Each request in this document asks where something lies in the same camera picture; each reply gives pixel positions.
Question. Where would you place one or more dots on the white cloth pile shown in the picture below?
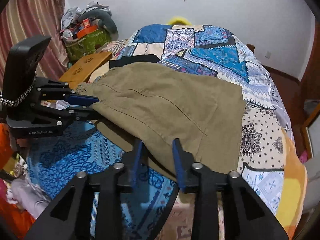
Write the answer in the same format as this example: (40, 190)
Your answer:
(30, 196)

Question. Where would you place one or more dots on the grey neck pillow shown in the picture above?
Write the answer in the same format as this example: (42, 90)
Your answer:
(104, 19)

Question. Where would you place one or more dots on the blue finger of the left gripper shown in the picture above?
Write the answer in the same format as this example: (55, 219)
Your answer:
(81, 100)
(82, 114)

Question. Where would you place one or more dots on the striped pink curtain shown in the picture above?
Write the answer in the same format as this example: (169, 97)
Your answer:
(21, 19)

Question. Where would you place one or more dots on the khaki olive pants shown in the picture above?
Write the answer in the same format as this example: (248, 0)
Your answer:
(157, 104)

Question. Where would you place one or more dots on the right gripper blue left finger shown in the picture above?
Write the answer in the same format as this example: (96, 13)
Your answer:
(131, 161)

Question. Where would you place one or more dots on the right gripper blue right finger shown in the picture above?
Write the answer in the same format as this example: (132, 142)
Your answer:
(183, 163)

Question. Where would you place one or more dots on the wooden carved board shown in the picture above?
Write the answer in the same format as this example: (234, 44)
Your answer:
(81, 71)

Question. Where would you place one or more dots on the yellow pillow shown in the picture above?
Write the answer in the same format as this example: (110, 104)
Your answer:
(178, 20)

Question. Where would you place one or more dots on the wooden door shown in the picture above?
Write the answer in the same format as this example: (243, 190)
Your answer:
(310, 82)

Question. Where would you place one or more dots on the orange box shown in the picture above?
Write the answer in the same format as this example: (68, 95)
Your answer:
(86, 31)

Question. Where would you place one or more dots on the blue patchwork bed quilt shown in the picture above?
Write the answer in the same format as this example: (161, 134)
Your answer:
(196, 49)

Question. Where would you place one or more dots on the orange yellow blanket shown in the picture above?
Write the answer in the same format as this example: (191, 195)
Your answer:
(294, 189)

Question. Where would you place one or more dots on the green patterned bag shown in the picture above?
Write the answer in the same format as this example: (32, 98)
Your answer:
(87, 44)

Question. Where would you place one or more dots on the black folded garment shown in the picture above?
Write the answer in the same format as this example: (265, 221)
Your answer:
(125, 60)

